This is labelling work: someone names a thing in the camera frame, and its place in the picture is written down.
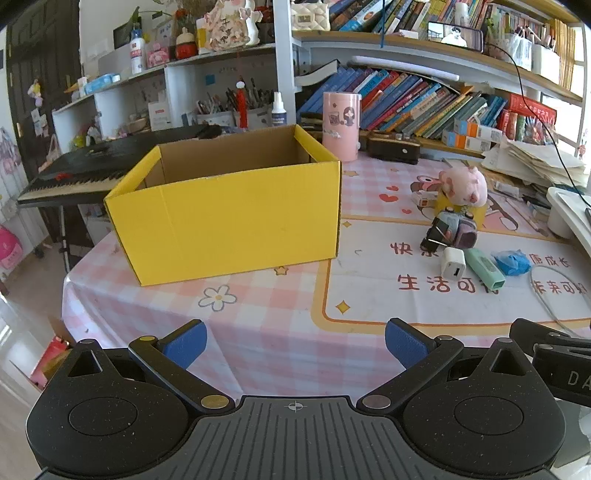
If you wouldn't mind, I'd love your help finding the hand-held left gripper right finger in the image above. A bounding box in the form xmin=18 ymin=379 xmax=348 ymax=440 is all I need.
xmin=356 ymin=318 xmax=544 ymax=414

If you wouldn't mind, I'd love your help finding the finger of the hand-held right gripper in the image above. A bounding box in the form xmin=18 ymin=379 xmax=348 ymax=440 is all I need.
xmin=509 ymin=318 xmax=591 ymax=358

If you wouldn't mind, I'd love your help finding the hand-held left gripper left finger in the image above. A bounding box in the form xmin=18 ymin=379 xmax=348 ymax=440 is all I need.
xmin=48 ymin=319 xmax=236 ymax=414

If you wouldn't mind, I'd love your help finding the blue cloth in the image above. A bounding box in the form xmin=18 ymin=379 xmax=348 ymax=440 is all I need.
xmin=491 ymin=249 xmax=532 ymax=277

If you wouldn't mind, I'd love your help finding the mint green plastic case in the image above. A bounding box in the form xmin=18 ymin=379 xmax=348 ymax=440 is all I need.
xmin=464 ymin=248 xmax=507 ymax=292

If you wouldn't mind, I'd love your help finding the black binder clip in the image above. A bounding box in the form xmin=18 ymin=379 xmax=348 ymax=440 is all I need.
xmin=420 ymin=219 xmax=451 ymax=253

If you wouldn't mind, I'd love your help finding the yellow cardboard box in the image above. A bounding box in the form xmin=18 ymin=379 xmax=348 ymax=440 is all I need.
xmin=104 ymin=124 xmax=343 ymax=287

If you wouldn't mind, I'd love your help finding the yellow tape roll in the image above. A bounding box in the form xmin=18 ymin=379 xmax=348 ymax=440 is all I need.
xmin=436 ymin=191 xmax=486 ymax=228

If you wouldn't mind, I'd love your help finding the white charger plug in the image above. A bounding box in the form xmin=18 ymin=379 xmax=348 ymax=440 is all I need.
xmin=440 ymin=247 xmax=467 ymax=281

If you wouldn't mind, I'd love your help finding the white container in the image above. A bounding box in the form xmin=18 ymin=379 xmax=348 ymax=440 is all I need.
xmin=547 ymin=187 xmax=591 ymax=259

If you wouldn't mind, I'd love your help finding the grey purple toy car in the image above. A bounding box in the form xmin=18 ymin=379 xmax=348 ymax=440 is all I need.
xmin=436 ymin=208 xmax=479 ymax=248

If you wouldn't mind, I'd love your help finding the pink plush pig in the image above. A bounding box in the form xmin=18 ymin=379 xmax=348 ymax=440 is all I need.
xmin=438 ymin=166 xmax=488 ymax=206

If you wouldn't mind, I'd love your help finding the black keyboard stand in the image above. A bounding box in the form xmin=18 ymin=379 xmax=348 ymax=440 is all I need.
xmin=34 ymin=205 xmax=75 ymax=274

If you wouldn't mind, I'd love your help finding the stack of loose papers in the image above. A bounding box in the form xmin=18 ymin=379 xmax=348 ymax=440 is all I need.
xmin=480 ymin=136 xmax=591 ymax=191

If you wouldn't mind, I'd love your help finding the dark brown pencil sharpener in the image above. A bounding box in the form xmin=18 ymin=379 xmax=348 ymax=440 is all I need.
xmin=367 ymin=130 xmax=422 ymax=165

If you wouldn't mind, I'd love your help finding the blue orange medicine box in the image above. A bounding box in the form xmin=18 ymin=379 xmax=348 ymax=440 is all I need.
xmin=442 ymin=130 xmax=493 ymax=153
xmin=455 ymin=119 xmax=503 ymax=142

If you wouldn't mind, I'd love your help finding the pink backpack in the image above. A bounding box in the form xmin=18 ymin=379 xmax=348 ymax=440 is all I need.
xmin=0 ymin=224 xmax=25 ymax=283

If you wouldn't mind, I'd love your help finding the colourful sticker packet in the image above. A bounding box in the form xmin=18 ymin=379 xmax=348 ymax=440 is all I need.
xmin=524 ymin=115 xmax=560 ymax=144

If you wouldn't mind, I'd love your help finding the black electronic keyboard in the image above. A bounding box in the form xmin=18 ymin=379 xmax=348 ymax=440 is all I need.
xmin=17 ymin=124 xmax=241 ymax=208

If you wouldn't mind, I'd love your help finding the thick red dictionary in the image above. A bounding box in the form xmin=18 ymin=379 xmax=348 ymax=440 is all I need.
xmin=507 ymin=92 xmax=557 ymax=118

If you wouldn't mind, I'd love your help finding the pink cartoon cylinder container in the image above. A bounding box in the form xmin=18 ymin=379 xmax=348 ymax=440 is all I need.
xmin=322 ymin=91 xmax=361 ymax=162

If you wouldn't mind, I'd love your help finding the pen holder with brushes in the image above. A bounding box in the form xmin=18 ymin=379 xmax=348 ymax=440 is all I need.
xmin=196 ymin=76 xmax=274 ymax=130

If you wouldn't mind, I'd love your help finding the white box with red label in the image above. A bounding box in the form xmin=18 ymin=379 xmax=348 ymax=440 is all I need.
xmin=148 ymin=90 xmax=173 ymax=132

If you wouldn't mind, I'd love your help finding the row of colourful books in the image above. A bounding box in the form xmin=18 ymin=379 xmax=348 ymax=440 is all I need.
xmin=330 ymin=0 xmax=583 ymax=88
xmin=298 ymin=65 xmax=509 ymax=142

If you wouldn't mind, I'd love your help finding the red bottle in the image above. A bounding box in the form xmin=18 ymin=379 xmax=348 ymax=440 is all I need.
xmin=235 ymin=51 xmax=249 ymax=133

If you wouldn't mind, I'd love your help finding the white light bar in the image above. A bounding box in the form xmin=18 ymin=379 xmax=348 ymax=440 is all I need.
xmin=351 ymin=55 xmax=462 ymax=82

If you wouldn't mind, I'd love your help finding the light blue packet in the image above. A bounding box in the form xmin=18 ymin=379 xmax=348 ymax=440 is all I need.
xmin=83 ymin=73 xmax=122 ymax=96

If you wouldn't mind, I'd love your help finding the small pink box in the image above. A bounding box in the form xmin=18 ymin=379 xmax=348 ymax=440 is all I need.
xmin=147 ymin=41 xmax=175 ymax=69

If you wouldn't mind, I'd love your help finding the white bookshelf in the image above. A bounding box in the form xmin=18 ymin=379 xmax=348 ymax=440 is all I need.
xmin=51 ymin=0 xmax=585 ymax=154

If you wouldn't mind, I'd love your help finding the white bottle with blue cap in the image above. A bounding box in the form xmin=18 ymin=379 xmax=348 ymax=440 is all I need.
xmin=130 ymin=27 xmax=145 ymax=76

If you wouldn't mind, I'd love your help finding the red round doll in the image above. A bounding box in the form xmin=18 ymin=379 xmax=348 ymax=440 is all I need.
xmin=175 ymin=27 xmax=197 ymax=60

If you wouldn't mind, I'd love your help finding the smartphone with lit screen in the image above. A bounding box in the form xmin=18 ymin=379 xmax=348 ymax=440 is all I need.
xmin=427 ymin=21 xmax=485 ymax=53

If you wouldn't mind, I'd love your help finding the black framed sign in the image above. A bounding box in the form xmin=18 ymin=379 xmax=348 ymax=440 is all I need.
xmin=113 ymin=21 xmax=135 ymax=49

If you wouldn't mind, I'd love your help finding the pink floral ceramic ornament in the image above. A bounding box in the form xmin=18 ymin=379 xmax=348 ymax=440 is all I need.
xmin=203 ymin=0 xmax=262 ymax=52

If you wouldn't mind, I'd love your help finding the dark wooden door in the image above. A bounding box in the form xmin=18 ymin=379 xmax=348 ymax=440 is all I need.
xmin=4 ymin=0 xmax=85 ymax=154

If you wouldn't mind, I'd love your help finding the white quilted purse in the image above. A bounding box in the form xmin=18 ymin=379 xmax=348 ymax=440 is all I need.
xmin=291 ymin=0 xmax=331 ymax=32

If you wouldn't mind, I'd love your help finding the grey cable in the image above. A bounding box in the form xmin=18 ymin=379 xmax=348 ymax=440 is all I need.
xmin=530 ymin=265 xmax=591 ymax=339

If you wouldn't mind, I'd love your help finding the black cable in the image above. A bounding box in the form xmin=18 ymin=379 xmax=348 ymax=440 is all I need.
xmin=485 ymin=41 xmax=591 ymax=195

